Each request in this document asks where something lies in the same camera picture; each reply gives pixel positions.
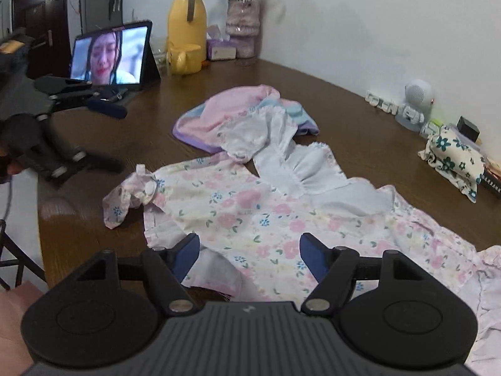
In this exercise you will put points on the yellow thermos jug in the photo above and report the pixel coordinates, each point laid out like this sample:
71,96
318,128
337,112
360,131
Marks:
188,23

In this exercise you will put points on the pastel pink blue garment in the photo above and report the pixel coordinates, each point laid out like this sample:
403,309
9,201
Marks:
219,109

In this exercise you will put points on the person's left hand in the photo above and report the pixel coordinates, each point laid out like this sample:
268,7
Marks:
13,167

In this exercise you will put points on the dark green box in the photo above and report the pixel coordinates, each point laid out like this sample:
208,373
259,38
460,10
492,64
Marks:
494,182

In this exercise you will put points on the folded green floral cloth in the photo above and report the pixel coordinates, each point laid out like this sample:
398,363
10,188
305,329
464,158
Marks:
454,152

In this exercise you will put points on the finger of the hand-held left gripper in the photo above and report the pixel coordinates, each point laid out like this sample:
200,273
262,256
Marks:
107,110
105,164

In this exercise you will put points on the pink floral dress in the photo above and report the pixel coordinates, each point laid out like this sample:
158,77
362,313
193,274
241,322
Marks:
254,211

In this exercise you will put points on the tablet with grey case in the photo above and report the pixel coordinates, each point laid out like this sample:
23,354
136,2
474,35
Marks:
109,55

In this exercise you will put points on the grey refrigerator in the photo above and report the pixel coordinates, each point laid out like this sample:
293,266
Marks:
101,4

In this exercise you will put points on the purple tissue box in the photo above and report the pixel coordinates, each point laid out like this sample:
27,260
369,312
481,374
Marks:
221,50

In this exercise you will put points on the dark wooden door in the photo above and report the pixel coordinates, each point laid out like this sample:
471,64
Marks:
39,11

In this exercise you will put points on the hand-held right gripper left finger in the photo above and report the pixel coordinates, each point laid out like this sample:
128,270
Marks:
188,256

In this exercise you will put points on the clear glass cup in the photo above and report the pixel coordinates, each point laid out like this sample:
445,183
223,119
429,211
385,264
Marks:
158,60

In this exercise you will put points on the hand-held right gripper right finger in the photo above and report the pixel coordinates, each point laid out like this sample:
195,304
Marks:
313,258

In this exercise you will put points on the pink fuzzy vase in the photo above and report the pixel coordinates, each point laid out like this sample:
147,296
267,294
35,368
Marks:
242,27

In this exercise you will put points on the white robot-shaped speaker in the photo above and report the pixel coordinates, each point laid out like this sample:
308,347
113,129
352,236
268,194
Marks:
417,92

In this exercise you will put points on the yellow mug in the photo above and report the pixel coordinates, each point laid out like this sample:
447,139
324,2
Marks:
186,60

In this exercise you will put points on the small black box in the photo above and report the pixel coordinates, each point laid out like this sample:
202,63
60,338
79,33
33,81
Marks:
467,128

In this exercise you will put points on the black metal stand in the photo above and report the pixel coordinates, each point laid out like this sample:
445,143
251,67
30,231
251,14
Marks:
33,270

